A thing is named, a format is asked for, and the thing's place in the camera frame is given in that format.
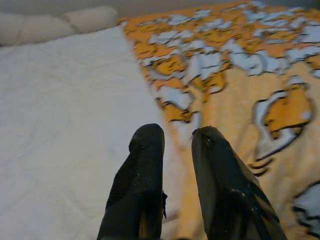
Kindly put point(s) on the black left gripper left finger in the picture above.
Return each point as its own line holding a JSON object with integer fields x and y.
{"x": 142, "y": 180}

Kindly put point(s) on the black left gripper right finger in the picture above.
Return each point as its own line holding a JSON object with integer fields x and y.
{"x": 225, "y": 187}

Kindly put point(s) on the yellow cartoon print blanket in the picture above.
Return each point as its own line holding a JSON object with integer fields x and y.
{"x": 237, "y": 62}

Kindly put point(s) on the white quilted mattress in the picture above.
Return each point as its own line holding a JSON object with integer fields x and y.
{"x": 62, "y": 100}

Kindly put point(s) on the long beige bolster pillow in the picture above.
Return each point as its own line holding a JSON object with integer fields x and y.
{"x": 50, "y": 25}

